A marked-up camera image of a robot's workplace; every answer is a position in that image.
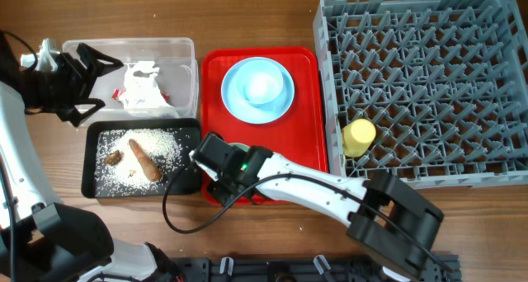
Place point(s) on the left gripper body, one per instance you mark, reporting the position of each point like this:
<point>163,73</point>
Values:
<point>58,88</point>

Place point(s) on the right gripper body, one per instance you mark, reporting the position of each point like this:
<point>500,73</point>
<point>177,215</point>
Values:
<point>222,190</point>

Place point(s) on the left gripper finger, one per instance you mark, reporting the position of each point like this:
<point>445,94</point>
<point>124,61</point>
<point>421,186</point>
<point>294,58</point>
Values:
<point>97,64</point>
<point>79,112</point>

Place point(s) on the red candy wrapper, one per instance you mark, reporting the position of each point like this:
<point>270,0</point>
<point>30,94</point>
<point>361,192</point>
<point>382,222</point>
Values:
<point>117,93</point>

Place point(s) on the green bowl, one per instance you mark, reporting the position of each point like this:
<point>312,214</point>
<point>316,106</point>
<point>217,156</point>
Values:
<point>242,146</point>

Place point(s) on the white napkin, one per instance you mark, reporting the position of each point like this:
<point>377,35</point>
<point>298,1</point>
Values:
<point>141,88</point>

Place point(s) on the brown food chunk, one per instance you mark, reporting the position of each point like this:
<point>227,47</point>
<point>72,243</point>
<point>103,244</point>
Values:
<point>113,158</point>

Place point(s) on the white rice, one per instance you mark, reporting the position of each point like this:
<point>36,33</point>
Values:
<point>127,178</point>

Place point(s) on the brown sweet potato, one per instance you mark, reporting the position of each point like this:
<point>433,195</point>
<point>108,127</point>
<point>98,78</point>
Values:
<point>149,167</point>

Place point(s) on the light blue plate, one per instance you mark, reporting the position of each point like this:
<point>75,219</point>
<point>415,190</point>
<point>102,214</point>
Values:
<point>257,115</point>

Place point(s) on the yellow plastic cup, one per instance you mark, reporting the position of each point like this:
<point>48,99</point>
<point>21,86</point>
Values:
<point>357,137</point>

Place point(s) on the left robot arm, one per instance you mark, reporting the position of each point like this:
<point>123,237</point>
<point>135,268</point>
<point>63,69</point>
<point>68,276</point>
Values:
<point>43,239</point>

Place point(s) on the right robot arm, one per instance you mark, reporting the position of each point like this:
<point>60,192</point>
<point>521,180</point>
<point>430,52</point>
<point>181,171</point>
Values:
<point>391,221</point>

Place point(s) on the grey dishwasher rack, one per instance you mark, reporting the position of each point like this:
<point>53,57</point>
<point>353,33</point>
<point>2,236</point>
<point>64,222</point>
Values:
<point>443,81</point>

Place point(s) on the clear plastic bin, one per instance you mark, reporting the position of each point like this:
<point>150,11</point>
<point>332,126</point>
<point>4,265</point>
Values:
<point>177,78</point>

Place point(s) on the black plastic tray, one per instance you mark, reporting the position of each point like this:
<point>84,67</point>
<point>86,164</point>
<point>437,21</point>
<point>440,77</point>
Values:
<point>187,132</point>

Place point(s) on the red plastic tray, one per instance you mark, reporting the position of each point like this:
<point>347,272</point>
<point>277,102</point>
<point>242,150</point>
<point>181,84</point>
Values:
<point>298,135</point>

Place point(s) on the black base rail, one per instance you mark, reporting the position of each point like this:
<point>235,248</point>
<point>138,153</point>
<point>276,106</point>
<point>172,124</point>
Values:
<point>354,268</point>

